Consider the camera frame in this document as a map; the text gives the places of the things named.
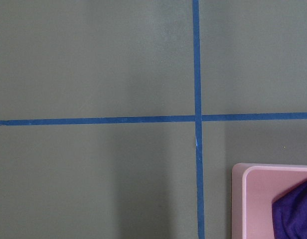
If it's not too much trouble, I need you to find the purple microfiber cloth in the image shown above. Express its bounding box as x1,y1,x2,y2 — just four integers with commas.
272,181,307,239

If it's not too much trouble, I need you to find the pink plastic box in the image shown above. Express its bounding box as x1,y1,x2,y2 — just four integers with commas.
231,163,307,239

